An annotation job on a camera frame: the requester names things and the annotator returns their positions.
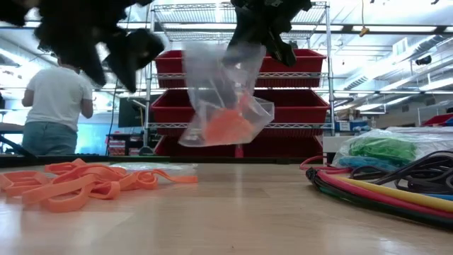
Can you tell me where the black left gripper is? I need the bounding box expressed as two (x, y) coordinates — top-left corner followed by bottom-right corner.
(0, 0), (166, 94)

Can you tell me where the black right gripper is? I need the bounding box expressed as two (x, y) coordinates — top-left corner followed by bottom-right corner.
(222, 0), (312, 68)

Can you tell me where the clear zip bag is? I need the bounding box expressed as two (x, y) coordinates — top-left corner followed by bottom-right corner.
(178, 42), (275, 148)
(332, 126), (453, 167)
(332, 152), (404, 173)

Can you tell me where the orange rubber bands pile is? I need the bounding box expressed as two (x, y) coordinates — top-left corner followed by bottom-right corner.
(0, 91), (256, 213)

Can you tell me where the green rubber bands pile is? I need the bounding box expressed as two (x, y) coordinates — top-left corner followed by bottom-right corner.
(348, 136), (419, 164)

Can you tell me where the blue rubber bands pile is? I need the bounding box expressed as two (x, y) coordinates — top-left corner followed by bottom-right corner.
(338, 155), (403, 173)

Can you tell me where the dark purple rubber bands pile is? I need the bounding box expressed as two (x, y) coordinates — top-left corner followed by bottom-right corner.
(350, 150), (453, 196)

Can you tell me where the black computer monitor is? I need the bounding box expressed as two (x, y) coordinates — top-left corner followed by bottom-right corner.
(117, 95), (154, 129)

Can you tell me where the person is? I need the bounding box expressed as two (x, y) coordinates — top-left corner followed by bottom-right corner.
(21, 58), (95, 157)

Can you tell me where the yellow hanging tag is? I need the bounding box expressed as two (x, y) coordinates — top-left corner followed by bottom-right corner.
(359, 3), (370, 38)

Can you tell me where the black background table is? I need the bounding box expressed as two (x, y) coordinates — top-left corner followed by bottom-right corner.
(0, 122), (26, 157)

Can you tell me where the white cardboard box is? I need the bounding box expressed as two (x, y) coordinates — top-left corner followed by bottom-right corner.
(322, 136), (357, 164)

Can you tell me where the thin black hanging cable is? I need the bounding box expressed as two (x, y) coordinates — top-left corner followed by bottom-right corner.
(105, 79), (121, 155)

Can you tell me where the chrome wire shelf cart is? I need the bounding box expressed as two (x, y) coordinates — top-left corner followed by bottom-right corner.
(141, 0), (351, 160)

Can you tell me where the multicolour cable bundle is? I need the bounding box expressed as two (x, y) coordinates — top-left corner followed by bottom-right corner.
(306, 166), (453, 230)

